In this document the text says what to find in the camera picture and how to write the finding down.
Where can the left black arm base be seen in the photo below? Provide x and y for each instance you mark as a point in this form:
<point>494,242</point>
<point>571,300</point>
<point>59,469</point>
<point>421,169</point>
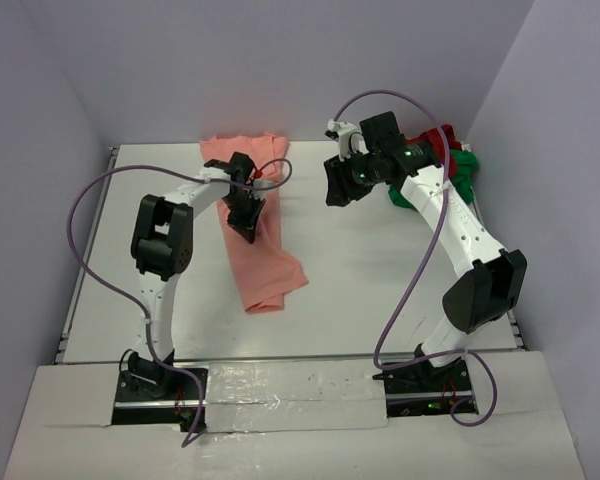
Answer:
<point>147,394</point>

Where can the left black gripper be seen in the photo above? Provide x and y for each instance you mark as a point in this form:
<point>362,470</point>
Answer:
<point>245,226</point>

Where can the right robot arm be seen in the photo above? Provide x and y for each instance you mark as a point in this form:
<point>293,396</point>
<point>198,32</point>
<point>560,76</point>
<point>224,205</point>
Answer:
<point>489,277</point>

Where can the green t shirt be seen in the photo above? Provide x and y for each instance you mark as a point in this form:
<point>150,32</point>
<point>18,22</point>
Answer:
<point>466,165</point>

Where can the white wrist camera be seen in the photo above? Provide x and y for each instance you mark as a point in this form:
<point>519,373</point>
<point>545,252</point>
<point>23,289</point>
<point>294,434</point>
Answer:
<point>347,135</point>
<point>260,185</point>

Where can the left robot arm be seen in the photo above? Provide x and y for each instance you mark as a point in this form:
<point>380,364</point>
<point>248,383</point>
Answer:
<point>162,247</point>

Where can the red t shirt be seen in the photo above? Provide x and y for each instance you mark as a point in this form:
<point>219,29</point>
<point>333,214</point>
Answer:
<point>434,139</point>

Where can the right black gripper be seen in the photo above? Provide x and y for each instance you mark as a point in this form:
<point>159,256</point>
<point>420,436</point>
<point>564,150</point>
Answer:
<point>338,191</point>

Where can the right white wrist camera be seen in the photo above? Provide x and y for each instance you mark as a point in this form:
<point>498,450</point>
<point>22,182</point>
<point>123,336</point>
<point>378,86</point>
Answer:
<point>347,135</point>

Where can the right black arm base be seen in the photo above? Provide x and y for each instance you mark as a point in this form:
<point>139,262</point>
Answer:
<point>422,390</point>

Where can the salmon pink t shirt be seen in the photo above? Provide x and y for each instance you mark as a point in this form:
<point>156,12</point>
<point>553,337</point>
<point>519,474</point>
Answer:
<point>263,271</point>

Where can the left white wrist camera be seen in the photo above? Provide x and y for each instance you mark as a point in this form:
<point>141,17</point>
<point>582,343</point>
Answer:
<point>260,185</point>

